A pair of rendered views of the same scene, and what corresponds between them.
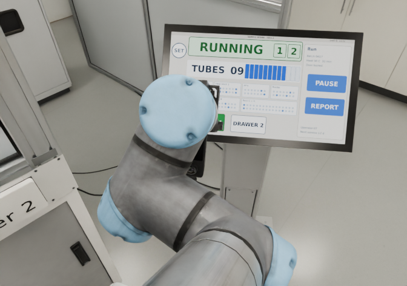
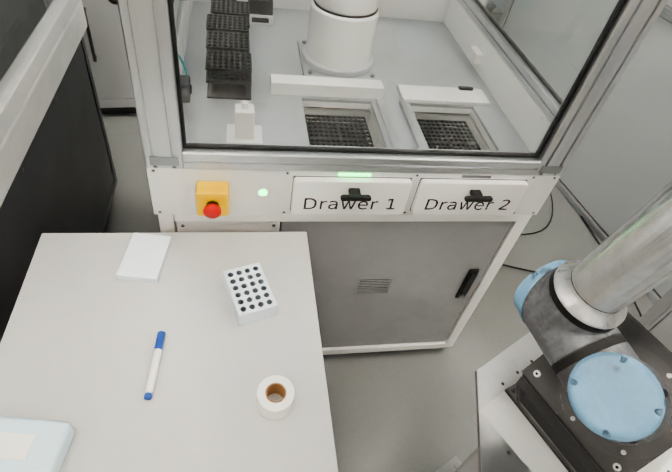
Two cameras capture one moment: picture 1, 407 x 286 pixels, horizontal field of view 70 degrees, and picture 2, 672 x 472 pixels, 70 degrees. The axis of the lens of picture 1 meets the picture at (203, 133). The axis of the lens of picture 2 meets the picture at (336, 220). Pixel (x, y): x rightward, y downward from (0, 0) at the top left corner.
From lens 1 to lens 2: 78 cm
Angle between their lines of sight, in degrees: 20
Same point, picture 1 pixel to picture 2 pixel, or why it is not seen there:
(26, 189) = (519, 189)
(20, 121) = (571, 129)
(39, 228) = (477, 232)
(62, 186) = (530, 205)
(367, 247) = not seen: outside the picture
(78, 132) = not seen: hidden behind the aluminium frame
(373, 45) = not seen: outside the picture
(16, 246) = (452, 235)
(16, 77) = (606, 92)
